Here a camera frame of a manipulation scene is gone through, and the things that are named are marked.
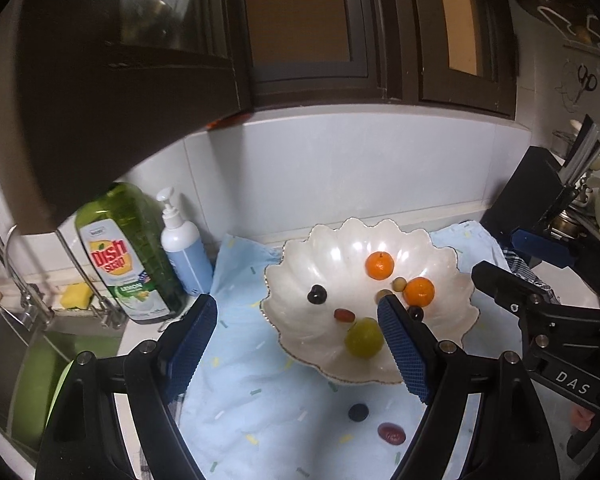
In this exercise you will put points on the dark plum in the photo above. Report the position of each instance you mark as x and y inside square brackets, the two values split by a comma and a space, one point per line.
[317, 294]

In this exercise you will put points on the red cherry tomato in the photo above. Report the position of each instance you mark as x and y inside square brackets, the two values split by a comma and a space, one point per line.
[344, 316]

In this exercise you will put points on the green plastic basin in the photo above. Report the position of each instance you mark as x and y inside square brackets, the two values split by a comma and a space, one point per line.
[42, 366]

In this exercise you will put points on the stainless steel sink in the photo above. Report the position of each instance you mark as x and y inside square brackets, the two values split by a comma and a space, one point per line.
[15, 340]

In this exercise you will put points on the blue pump soap bottle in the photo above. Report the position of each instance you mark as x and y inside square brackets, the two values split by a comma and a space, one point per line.
[182, 243]

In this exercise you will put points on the orange tangerine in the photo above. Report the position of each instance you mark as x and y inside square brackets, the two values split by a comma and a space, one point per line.
[379, 265]
[419, 292]

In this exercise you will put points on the checkered plaid cloth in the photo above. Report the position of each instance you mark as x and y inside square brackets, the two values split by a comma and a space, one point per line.
[520, 268]

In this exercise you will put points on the dark red date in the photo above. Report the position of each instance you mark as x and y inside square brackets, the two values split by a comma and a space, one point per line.
[391, 433]

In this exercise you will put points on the small chrome faucet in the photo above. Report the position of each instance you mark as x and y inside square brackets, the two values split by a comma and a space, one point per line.
[110, 315]

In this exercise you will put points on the person's hand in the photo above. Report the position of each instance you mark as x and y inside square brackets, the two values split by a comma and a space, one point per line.
[581, 418]

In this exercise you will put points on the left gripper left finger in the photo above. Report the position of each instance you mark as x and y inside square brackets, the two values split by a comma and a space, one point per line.
[83, 439]

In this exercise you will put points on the tall chrome faucet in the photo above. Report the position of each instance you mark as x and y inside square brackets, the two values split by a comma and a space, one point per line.
[33, 308]

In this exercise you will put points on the wall cutting board rack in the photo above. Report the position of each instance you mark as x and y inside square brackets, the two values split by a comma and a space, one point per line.
[565, 15]

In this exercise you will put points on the dark grape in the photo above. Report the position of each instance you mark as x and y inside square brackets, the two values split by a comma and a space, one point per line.
[416, 313]

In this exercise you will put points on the green dish soap bottle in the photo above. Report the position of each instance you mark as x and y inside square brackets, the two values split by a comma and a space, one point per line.
[120, 234]

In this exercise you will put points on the white scalloped ceramic bowl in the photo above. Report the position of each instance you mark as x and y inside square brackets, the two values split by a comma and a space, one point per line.
[335, 258]

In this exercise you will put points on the small dark blueberry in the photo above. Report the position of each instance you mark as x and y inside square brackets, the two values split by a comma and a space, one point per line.
[358, 412]

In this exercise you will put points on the yellow sponge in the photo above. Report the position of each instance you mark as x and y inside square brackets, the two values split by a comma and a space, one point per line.
[77, 296]

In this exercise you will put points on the light blue patterned cloth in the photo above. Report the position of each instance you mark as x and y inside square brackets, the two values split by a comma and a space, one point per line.
[253, 412]

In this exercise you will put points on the small olive green fruit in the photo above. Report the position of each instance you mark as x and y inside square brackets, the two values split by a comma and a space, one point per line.
[398, 284]

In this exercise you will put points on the green apple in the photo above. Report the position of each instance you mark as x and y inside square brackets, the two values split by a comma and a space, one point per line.
[364, 339]

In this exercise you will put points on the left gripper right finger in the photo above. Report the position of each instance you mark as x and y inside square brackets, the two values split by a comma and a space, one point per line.
[511, 439]

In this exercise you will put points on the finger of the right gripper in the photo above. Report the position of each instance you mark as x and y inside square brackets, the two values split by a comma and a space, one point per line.
[542, 248]
[527, 302]

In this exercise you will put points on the black knife block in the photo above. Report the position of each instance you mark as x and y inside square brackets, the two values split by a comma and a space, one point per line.
[531, 199]

